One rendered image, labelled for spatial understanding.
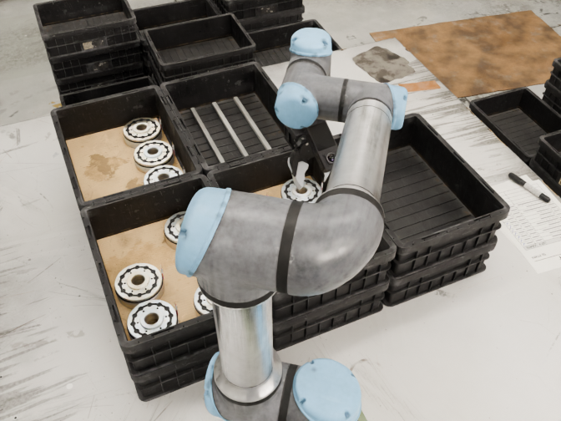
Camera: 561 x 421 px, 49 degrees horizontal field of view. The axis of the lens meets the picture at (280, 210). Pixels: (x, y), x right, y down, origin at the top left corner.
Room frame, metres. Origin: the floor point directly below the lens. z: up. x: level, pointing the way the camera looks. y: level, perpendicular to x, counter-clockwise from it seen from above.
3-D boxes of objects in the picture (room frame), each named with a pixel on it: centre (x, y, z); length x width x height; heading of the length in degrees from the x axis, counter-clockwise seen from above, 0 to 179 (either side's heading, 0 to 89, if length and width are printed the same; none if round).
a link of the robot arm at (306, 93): (0.88, -0.05, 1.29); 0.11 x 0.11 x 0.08; 78
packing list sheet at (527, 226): (1.15, -0.70, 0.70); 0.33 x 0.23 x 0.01; 23
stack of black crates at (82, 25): (2.48, 0.87, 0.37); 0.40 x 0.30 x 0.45; 113
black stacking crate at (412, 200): (1.09, -0.31, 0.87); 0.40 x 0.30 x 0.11; 24
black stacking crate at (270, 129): (1.33, 0.13, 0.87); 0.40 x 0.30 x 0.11; 24
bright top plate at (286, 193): (1.09, -0.05, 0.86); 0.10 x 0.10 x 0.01
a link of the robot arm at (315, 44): (0.98, -0.05, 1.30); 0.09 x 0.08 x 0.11; 168
